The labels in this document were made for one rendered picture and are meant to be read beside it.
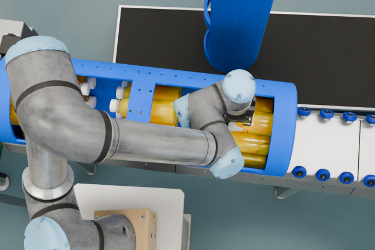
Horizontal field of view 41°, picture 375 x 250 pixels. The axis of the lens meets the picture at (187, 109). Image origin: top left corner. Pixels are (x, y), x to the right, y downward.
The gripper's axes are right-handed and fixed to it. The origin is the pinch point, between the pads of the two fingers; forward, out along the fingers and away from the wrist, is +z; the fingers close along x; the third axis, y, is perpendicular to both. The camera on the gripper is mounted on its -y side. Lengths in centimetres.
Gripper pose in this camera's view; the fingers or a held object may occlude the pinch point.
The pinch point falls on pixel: (224, 118)
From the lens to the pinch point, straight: 146.7
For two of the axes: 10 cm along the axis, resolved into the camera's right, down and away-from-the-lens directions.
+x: 1.3, -9.6, 2.4
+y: 9.9, 1.2, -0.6
